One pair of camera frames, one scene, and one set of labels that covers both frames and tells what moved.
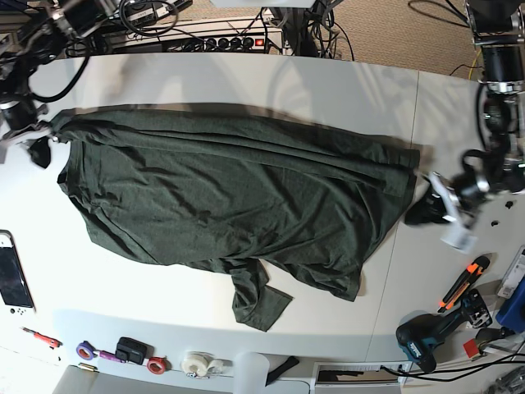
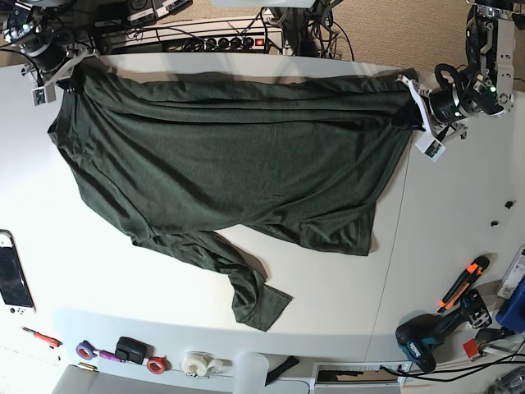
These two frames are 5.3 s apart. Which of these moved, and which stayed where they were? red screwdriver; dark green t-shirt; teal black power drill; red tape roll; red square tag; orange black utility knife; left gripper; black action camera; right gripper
Moved: right gripper; dark green t-shirt; left gripper
Stayed: orange black utility knife; red screwdriver; teal black power drill; red tape roll; red square tag; black action camera
